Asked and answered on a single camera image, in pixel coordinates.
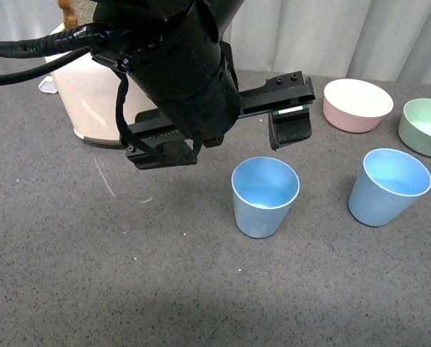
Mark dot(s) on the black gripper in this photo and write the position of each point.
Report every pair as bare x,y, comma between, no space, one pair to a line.
285,99

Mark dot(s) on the light blue cup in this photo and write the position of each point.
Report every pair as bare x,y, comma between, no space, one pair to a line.
389,182
264,190

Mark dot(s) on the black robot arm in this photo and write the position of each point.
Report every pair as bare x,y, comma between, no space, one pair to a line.
178,90

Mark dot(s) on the pink bowl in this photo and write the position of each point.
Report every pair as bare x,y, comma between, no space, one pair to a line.
355,106

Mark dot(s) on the green bowl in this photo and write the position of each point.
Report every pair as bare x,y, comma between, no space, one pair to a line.
414,128

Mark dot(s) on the grey curtain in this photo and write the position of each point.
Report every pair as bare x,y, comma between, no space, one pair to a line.
370,40

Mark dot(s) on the white toaster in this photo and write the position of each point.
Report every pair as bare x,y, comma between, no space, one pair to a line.
88,91

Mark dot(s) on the toasted bread slice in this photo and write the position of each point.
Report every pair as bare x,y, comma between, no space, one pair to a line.
69,16

